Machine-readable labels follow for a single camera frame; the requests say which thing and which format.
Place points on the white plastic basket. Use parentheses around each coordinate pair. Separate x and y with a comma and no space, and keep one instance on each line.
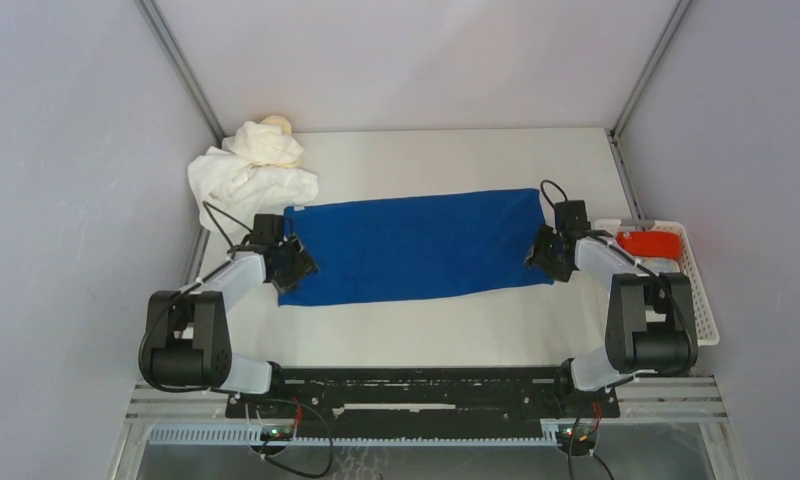
(707,333)

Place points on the red rolled towel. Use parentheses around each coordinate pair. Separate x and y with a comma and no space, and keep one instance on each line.
(653,244)

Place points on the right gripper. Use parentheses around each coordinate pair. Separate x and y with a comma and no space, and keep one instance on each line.
(545,250)

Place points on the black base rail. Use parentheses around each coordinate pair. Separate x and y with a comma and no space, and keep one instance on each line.
(491,403)

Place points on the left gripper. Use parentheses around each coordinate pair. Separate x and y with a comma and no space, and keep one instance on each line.
(304,265)

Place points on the blue towel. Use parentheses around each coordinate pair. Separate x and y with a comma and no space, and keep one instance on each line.
(417,248)

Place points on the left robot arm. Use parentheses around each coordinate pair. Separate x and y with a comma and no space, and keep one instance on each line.
(187,346)

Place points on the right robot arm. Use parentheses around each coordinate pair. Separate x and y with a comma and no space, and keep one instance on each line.
(650,324)

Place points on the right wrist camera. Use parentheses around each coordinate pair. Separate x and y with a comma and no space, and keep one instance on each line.
(571,216)

